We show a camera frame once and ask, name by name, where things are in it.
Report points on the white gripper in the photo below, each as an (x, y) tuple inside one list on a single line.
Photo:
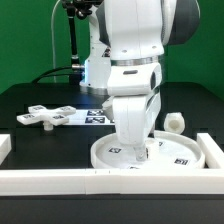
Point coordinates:
[(134, 118)]

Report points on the white round table top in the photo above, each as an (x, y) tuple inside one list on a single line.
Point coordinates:
[(164, 151)]

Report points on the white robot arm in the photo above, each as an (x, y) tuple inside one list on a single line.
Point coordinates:
[(134, 34)]

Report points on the white marker sheet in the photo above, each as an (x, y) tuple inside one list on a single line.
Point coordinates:
[(89, 117)]

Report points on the white right fence block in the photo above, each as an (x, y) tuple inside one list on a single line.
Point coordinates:
[(214, 156)]

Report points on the white fence block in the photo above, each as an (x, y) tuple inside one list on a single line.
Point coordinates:
[(214, 156), (5, 146)]

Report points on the white cross-shaped table base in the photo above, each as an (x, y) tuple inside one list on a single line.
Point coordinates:
[(49, 117)]

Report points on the white left fence block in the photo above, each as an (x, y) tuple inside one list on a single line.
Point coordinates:
[(5, 146)]

